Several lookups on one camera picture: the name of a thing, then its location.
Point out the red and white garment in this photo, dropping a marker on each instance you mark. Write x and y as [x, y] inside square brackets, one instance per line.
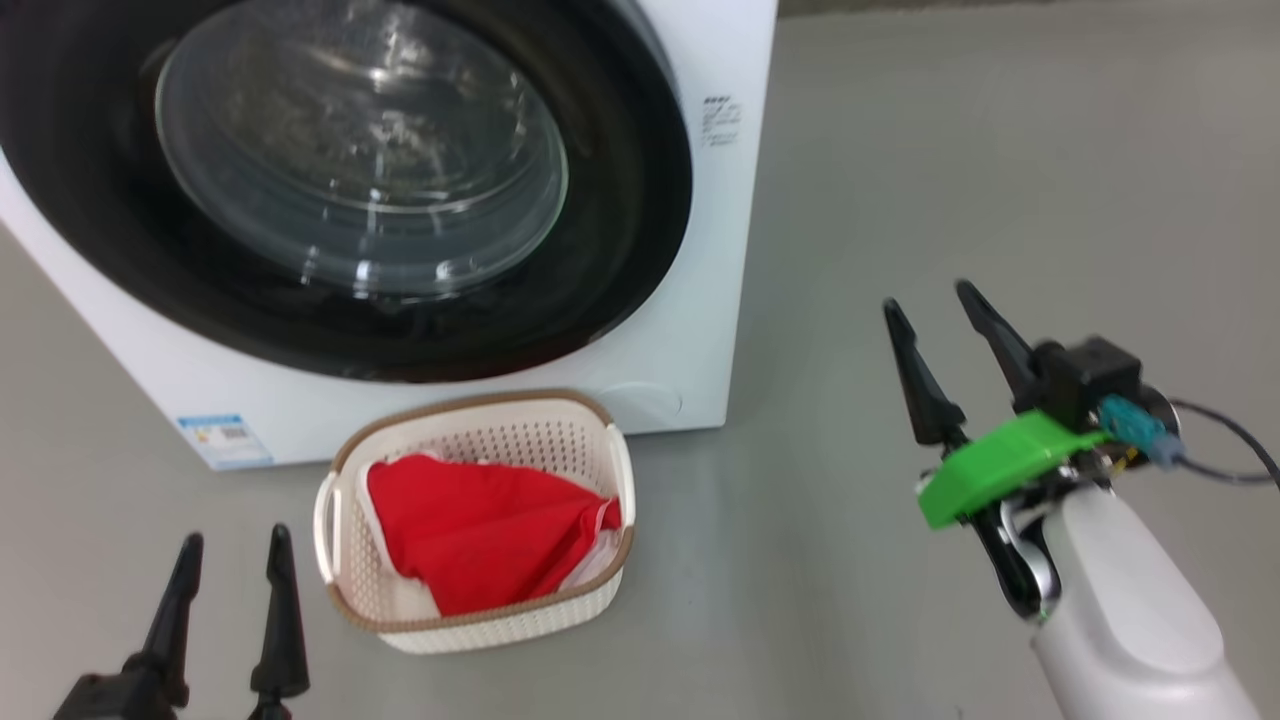
[480, 530]

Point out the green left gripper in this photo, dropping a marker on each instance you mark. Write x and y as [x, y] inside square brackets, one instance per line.
[110, 700]

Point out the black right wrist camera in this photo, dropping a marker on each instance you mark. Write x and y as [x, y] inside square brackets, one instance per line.
[1090, 375]

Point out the blue energy label sticker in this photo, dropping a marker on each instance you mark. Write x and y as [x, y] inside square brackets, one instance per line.
[225, 440]

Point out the round dark glass washer door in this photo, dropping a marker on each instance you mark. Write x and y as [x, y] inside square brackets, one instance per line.
[600, 250]

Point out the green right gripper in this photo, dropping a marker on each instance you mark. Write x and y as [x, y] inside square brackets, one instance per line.
[1000, 460]

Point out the printed text label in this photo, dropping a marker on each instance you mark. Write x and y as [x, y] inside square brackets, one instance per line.
[721, 122]

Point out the cream perforated laundry basket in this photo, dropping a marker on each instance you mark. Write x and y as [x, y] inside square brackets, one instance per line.
[500, 630]

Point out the white front-load washing machine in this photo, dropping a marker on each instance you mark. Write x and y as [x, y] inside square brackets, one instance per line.
[700, 300]

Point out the round drain filter cover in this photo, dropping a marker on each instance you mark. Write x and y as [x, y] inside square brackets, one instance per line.
[645, 402]

